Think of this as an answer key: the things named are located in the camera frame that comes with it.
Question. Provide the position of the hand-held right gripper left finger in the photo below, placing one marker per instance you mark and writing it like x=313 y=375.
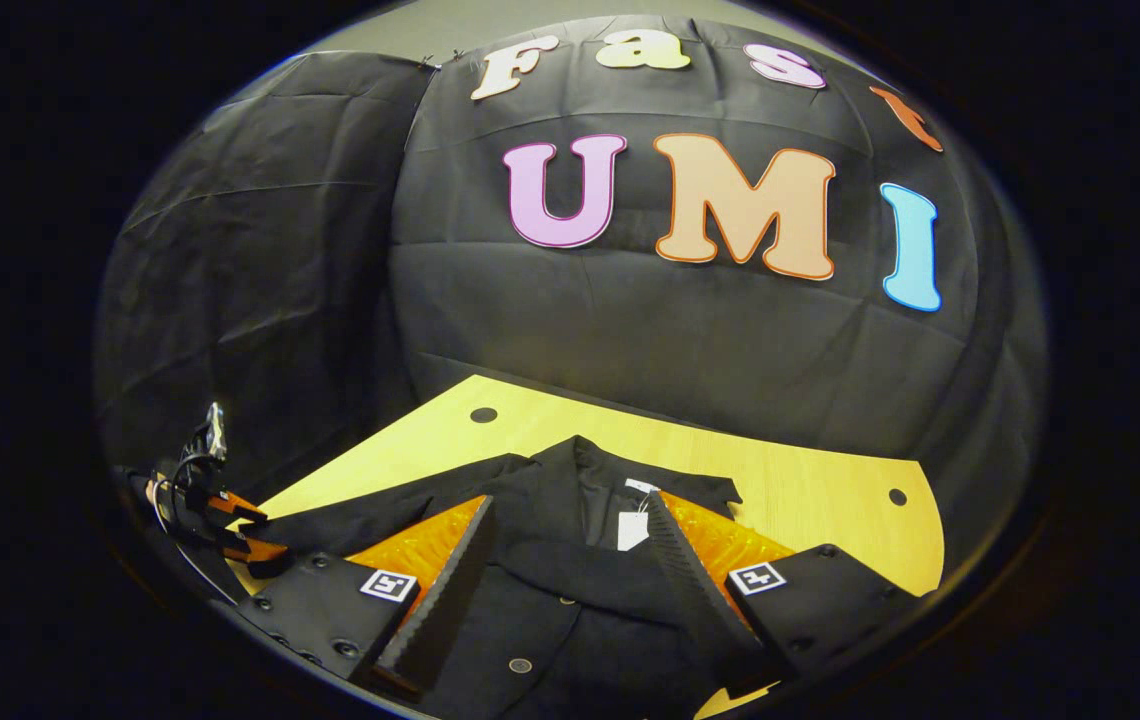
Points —
x=450 y=590

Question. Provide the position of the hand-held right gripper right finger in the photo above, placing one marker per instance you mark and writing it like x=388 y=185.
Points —
x=695 y=590

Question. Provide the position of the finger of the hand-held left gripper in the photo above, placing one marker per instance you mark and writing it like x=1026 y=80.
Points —
x=255 y=550
x=235 y=507

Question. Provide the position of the black button-up garment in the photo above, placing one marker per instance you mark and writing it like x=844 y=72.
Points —
x=580 y=600

